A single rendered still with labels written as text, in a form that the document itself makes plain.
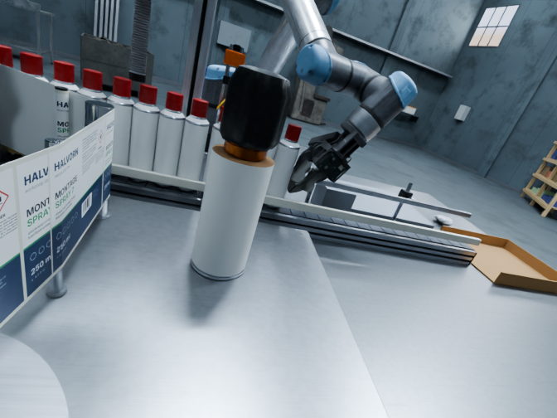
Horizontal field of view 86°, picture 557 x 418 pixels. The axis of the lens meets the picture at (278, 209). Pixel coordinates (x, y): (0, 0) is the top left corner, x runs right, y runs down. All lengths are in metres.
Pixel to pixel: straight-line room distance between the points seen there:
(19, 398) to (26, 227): 0.14
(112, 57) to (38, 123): 5.93
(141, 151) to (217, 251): 0.35
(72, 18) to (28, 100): 9.82
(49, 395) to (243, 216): 0.26
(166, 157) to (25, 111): 0.24
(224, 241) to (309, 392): 0.21
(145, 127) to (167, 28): 9.51
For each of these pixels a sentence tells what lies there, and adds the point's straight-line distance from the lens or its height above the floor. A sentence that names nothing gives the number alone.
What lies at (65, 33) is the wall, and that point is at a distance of 10.55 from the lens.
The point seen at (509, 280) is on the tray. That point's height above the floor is 0.85.
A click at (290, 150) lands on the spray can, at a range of 0.70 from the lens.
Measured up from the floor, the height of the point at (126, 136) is 0.97.
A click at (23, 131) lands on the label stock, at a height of 0.96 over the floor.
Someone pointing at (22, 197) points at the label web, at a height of 1.03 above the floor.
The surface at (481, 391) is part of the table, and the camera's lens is 0.63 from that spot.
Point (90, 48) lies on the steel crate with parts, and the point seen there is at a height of 0.66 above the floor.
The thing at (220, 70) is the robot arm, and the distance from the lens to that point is 1.16.
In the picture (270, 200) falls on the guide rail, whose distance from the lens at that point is 0.72.
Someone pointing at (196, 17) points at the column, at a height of 1.24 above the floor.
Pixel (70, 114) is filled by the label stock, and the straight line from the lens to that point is 0.61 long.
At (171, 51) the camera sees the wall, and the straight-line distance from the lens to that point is 10.18.
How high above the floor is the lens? 1.18
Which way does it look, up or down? 24 degrees down
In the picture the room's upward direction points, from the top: 17 degrees clockwise
